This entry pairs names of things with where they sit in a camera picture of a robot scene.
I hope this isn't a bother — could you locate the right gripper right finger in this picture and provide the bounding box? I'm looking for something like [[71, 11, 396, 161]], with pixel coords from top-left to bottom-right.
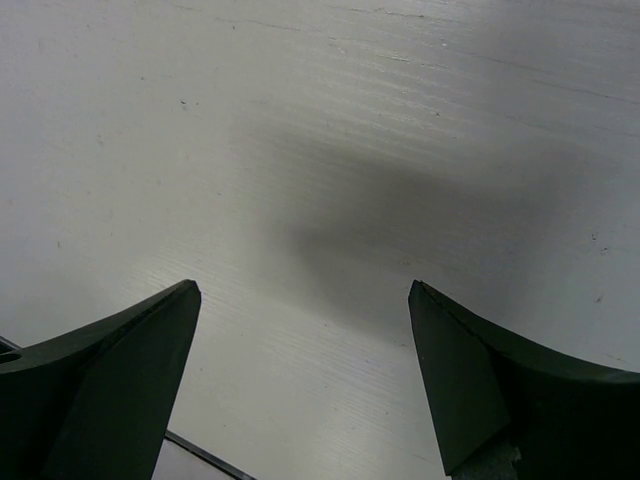
[[408, 281, 639, 479]]

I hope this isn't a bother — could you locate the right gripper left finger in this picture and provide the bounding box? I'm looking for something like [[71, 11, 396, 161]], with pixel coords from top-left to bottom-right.
[[1, 280, 201, 479]]

